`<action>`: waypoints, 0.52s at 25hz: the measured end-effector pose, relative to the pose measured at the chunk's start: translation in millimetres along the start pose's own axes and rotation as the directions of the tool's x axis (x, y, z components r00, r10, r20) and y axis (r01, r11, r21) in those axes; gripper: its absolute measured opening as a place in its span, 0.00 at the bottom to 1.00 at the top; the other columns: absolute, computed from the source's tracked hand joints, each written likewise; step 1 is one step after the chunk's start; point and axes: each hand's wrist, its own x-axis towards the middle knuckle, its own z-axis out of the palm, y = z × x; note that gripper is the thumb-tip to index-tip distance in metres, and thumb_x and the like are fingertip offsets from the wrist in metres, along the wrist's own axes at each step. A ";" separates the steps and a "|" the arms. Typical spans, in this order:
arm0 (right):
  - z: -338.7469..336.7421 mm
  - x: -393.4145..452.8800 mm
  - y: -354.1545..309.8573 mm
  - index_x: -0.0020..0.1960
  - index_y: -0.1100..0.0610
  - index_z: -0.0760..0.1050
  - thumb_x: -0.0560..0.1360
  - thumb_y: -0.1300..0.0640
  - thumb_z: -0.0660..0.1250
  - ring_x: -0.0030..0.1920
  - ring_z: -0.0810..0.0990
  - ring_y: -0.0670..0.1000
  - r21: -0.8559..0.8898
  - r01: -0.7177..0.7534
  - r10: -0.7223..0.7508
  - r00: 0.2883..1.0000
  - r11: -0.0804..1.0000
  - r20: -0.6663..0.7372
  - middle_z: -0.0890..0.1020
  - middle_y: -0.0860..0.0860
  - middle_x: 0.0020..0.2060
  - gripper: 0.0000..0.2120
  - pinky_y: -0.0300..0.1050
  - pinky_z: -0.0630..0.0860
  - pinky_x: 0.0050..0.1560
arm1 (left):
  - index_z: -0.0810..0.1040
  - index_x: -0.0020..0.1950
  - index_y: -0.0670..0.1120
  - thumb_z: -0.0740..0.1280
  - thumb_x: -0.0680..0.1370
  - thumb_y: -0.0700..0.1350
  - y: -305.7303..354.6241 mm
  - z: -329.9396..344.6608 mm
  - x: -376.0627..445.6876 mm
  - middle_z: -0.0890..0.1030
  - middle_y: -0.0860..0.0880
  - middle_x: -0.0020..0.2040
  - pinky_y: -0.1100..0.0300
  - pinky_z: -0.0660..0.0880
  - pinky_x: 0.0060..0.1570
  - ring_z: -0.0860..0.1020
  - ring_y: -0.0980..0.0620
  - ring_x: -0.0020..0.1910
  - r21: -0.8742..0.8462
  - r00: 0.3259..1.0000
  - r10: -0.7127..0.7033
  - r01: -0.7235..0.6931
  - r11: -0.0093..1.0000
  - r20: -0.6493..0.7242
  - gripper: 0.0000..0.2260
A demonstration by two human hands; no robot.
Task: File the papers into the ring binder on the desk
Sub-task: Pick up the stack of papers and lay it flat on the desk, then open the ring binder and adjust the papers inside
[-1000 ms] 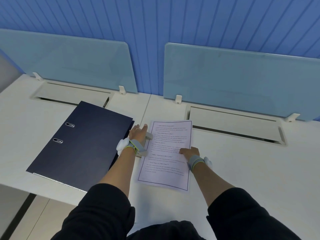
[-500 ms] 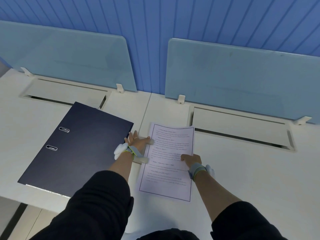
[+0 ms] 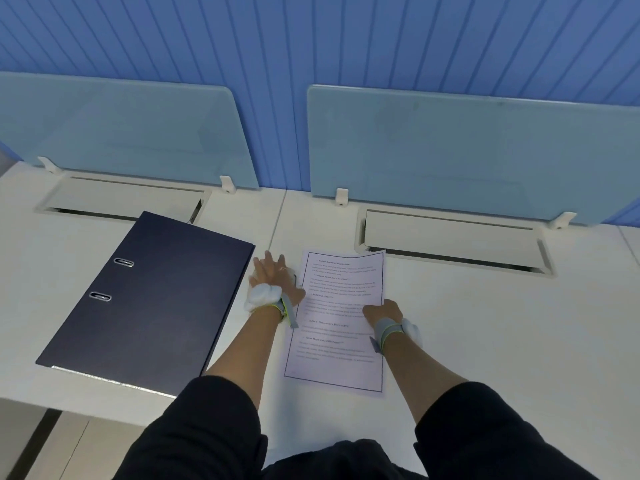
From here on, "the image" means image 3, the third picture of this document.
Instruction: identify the printed white paper sheet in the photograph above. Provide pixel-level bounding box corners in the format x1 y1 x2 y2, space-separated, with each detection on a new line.
283 250 387 394

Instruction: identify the frosted glass desk partition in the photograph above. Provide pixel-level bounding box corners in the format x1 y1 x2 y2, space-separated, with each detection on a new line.
306 85 640 226
0 71 260 190

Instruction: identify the white and grey wrist tracker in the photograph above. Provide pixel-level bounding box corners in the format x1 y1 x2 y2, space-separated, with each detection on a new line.
369 318 424 355
243 284 300 330

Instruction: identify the person's left forearm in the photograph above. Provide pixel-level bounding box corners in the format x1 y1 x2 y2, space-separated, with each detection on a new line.
202 306 292 411

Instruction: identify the white desk cable tray cover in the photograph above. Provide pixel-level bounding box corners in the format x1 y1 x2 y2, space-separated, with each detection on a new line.
354 205 556 279
34 170 212 226

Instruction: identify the person's right forearm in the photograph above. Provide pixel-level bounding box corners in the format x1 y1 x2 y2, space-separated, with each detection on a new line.
380 331 469 426

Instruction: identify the person's right hand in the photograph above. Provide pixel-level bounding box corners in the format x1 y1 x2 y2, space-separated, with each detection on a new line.
362 299 404 327

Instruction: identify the dark blue lever arch binder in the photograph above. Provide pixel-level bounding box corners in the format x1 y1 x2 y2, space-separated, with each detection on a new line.
35 211 256 397

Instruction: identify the person's left hand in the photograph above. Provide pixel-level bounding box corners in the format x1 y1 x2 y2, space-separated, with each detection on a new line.
248 251 306 307

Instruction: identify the person's black top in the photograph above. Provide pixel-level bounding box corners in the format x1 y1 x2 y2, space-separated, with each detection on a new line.
114 376 602 480

